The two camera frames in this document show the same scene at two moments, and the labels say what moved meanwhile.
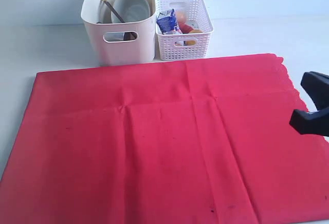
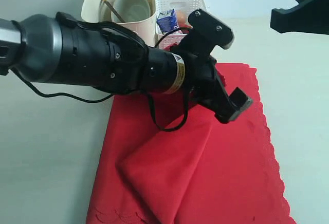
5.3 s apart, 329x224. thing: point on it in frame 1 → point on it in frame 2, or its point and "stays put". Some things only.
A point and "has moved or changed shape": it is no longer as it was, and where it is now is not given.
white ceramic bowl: (132, 6) stays put
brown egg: (181, 17) stays put
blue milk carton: (167, 22) stays put
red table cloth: (196, 141) has moved or changed shape
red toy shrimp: (185, 29) stays put
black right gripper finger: (313, 122) → (310, 16)
